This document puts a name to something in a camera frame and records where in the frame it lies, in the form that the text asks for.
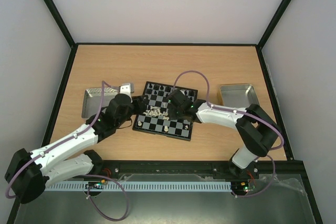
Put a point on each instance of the gold sided metal tin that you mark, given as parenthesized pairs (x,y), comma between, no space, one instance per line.
(237,95)

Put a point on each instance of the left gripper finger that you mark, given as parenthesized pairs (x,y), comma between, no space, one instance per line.
(140,97)
(141,104)

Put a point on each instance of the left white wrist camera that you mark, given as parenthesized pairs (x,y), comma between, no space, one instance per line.
(127,88)

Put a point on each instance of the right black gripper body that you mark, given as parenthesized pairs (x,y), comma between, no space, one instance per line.
(171,110)

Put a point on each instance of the folding magnetic chess board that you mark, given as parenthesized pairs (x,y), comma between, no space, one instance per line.
(155,119)

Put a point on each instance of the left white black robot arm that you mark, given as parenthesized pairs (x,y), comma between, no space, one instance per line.
(30,173)

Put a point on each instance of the silver embossed metal tin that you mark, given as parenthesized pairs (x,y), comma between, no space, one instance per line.
(92,99)

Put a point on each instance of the pile of white pieces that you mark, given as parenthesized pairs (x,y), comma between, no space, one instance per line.
(157,112)

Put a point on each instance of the light blue slotted cable duct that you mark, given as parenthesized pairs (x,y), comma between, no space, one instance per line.
(143,186)

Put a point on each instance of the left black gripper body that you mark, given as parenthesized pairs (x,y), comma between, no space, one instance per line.
(135,112)

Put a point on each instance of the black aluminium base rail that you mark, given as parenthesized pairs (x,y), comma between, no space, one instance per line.
(216,169)

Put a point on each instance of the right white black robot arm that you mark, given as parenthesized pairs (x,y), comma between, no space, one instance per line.
(256,128)

